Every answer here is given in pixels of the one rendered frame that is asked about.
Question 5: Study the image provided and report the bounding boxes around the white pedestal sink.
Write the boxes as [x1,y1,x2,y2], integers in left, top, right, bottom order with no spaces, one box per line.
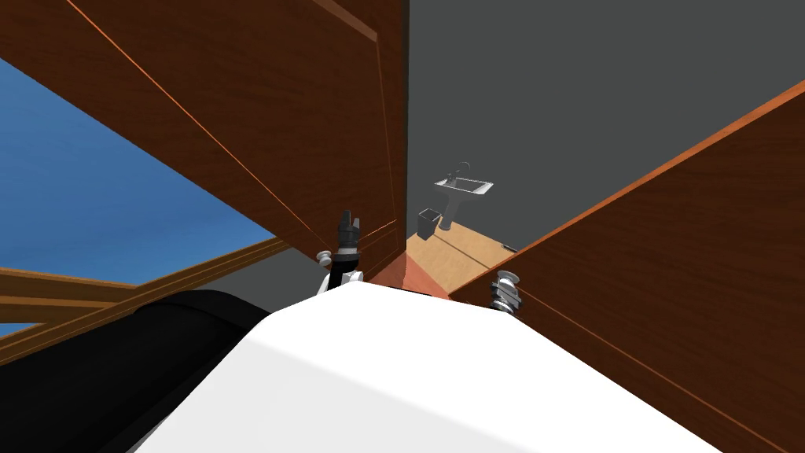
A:
[433,160,495,231]

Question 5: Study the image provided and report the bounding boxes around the brown wooden door leaf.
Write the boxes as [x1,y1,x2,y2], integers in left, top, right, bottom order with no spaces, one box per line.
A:
[447,80,805,453]
[0,0,410,282]

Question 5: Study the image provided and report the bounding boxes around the dark grey waste bin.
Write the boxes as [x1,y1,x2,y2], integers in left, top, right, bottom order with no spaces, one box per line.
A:
[416,208,442,241]

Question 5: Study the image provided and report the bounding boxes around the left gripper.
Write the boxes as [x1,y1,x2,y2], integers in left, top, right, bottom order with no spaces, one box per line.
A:
[337,210,362,254]

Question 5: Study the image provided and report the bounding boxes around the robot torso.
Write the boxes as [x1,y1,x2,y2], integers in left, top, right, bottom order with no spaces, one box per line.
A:
[134,280,724,453]

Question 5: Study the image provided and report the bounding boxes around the large silver door knob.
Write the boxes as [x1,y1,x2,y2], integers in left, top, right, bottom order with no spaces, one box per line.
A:
[490,270,523,315]

